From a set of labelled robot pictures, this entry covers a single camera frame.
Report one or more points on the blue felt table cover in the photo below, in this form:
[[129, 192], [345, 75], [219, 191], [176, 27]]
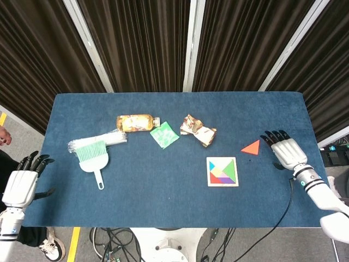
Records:
[[163, 191]]

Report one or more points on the red triangle tangram piece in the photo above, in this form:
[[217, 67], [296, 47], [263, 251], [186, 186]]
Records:
[[215, 180]]

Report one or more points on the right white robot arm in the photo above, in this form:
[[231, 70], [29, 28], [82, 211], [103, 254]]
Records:
[[321, 193]]

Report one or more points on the pink triangle tangram piece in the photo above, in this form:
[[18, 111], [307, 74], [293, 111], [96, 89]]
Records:
[[225, 175]]

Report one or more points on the purple block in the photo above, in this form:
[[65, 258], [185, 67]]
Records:
[[227, 180]]

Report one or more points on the blue triangle tangram piece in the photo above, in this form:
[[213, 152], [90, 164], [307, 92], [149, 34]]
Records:
[[210, 165]]

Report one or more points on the black floor device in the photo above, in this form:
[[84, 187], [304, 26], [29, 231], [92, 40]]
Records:
[[335, 158]]

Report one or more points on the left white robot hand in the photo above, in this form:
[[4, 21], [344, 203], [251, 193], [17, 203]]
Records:
[[19, 188]]

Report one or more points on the green snack packet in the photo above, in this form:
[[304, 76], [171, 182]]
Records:
[[164, 135]]

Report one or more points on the grey metal frame rail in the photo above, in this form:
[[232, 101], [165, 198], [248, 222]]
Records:
[[332, 140]]

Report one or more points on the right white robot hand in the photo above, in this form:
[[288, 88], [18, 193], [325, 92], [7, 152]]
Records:
[[289, 152]]

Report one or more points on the dark brown curtain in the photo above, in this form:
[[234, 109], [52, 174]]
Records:
[[141, 41], [327, 68], [245, 41], [32, 54]]

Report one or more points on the bystander bare hand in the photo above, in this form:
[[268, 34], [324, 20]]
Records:
[[5, 136]]

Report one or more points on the grey metal frame post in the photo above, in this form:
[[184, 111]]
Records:
[[193, 41], [294, 45], [89, 46]]

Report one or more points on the crumpled beige snack wrapper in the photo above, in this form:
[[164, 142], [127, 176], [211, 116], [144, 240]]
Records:
[[191, 125]]

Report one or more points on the mint green hand brush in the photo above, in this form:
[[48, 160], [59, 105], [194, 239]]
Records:
[[92, 163]]

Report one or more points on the orange-red triangle piece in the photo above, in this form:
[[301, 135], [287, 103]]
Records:
[[252, 148]]

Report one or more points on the clear plastic pack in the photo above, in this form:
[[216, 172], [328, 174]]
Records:
[[114, 137]]

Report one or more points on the tangram puzzle tray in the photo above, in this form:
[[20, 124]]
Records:
[[207, 174]]

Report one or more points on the amber tea bottle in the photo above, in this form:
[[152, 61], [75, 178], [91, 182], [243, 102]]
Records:
[[133, 123]]

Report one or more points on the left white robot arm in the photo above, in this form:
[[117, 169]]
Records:
[[8, 232]]

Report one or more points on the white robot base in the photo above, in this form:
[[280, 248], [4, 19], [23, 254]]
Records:
[[169, 245]]

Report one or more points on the yellow square tangram piece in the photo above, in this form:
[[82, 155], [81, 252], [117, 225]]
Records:
[[217, 171]]

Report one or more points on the white sneaker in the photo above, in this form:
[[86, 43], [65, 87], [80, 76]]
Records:
[[51, 249]]

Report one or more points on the green tangram piece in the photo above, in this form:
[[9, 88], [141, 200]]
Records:
[[230, 170]]

